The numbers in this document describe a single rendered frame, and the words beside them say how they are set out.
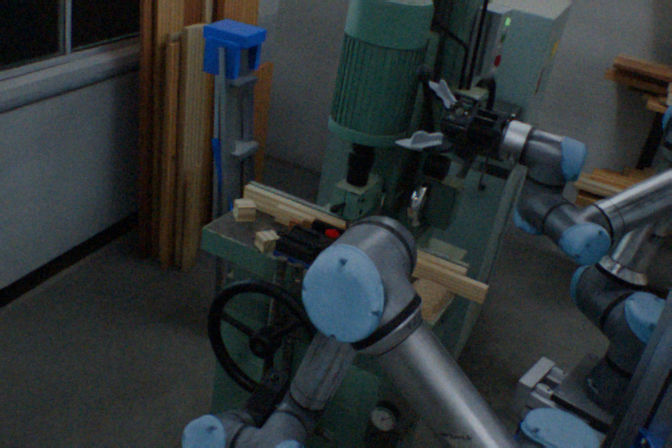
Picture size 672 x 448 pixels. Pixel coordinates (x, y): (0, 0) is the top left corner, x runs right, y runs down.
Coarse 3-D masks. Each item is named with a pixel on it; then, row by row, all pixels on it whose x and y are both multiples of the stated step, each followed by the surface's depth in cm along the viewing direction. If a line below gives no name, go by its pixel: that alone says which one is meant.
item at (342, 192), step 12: (372, 180) 177; (336, 192) 171; (348, 192) 169; (360, 192) 170; (372, 192) 175; (336, 204) 172; (348, 204) 171; (360, 204) 171; (372, 204) 179; (348, 216) 172; (360, 216) 174
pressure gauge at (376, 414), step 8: (384, 400) 166; (376, 408) 164; (384, 408) 163; (392, 408) 164; (376, 416) 165; (384, 416) 164; (392, 416) 163; (376, 424) 166; (384, 424) 165; (392, 424) 164
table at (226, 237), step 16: (208, 224) 179; (224, 224) 181; (240, 224) 182; (256, 224) 184; (272, 224) 185; (208, 240) 178; (224, 240) 176; (240, 240) 175; (224, 256) 178; (240, 256) 175; (256, 256) 173; (256, 272) 175; (448, 304) 166
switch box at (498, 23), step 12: (480, 12) 174; (492, 12) 172; (504, 12) 173; (492, 24) 173; (504, 24) 176; (492, 36) 174; (480, 48) 177; (492, 48) 175; (468, 60) 179; (480, 60) 178; (492, 60) 178; (468, 72) 180; (480, 72) 179; (492, 72) 182
